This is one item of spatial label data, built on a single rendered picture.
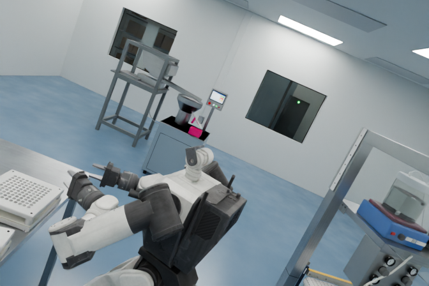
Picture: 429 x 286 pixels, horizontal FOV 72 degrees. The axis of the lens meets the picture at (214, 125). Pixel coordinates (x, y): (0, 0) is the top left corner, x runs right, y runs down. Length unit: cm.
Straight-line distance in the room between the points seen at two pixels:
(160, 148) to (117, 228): 304
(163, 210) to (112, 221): 14
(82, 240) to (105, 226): 7
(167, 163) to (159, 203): 305
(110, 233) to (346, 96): 608
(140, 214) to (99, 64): 643
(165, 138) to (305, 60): 364
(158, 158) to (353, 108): 427
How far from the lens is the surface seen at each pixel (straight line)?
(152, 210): 90
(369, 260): 145
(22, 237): 137
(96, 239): 93
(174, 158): 390
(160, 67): 464
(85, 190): 128
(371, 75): 677
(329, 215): 164
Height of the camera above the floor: 174
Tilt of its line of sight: 11 degrees down
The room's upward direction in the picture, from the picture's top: 24 degrees clockwise
